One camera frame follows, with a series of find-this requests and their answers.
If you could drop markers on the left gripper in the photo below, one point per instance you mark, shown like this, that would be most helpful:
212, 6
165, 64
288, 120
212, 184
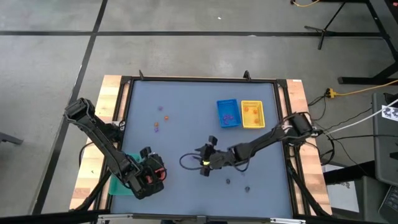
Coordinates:
146, 188

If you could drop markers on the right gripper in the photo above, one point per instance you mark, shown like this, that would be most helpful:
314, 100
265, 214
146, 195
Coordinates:
219, 158

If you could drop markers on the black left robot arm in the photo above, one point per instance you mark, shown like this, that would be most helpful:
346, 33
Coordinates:
102, 140

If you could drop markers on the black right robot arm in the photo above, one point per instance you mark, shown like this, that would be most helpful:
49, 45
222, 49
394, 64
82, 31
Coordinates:
264, 141

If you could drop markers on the black aluminium crossbeam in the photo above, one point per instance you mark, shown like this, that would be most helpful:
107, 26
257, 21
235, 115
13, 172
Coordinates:
140, 216

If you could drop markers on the green plastic bin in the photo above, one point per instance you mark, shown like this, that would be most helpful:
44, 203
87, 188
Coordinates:
116, 186

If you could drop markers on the yellow plastic basket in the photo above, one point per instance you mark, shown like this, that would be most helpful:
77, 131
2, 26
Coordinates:
252, 116

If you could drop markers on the blue plastic basket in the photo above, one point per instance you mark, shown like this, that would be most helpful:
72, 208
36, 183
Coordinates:
228, 105

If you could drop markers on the blue-grey table mat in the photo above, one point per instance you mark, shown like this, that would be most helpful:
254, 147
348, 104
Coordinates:
192, 102

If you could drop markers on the grey chair leg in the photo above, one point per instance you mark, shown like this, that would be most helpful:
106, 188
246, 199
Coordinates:
9, 138

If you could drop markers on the dark grey floor case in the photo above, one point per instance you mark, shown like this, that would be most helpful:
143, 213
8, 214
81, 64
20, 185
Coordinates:
368, 199

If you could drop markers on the black tripod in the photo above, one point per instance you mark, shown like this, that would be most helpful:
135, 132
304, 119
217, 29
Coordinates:
325, 30

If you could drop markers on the grey equipment cart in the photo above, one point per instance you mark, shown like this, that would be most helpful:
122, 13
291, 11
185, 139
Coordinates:
385, 149

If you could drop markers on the white tag paper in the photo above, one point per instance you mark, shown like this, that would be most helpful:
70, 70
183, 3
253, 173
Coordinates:
390, 112

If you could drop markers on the black keyboard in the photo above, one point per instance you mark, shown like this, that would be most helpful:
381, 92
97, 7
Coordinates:
390, 205

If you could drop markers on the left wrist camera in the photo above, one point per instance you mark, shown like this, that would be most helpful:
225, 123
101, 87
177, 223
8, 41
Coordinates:
157, 161

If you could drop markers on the black table frame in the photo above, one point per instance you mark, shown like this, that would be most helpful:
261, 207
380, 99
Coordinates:
202, 79

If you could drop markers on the black desk leg frame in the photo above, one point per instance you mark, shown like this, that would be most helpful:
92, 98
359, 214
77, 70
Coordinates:
357, 80

